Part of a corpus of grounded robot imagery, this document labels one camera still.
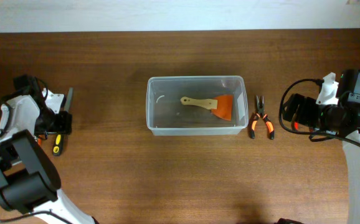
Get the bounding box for file with yellow-black handle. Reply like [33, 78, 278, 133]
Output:
[52, 87, 73, 156]

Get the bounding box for orange black needle-nose pliers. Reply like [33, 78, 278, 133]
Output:
[249, 95, 275, 141]

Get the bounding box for orange scraper wooden handle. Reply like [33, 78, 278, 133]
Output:
[180, 95, 234, 121]

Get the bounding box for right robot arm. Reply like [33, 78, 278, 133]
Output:
[278, 69, 360, 223]

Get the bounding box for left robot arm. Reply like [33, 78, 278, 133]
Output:
[0, 75, 97, 224]

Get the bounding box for clear plastic container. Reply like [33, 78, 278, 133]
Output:
[146, 76, 249, 136]

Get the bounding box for dark object at edge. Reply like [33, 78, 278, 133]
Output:
[275, 218, 303, 224]

